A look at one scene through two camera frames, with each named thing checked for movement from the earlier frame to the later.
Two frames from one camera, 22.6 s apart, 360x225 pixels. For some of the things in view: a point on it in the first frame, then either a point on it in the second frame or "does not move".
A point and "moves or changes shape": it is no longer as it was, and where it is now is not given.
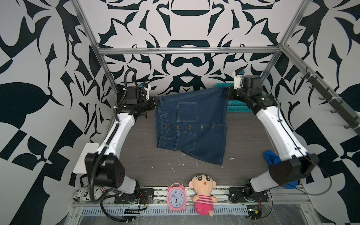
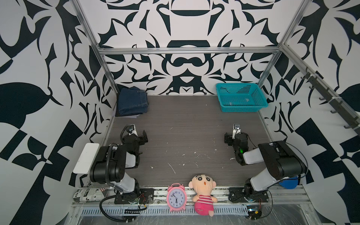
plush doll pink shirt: (203, 185) does not move
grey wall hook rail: (338, 107) does not move
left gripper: (153, 105) -> (141, 140)
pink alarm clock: (176, 197) does not move
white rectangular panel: (80, 168) does not move
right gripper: (231, 91) -> (229, 137)
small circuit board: (253, 212) does not move
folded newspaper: (83, 195) does not move
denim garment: (194, 122) moves or changes shape
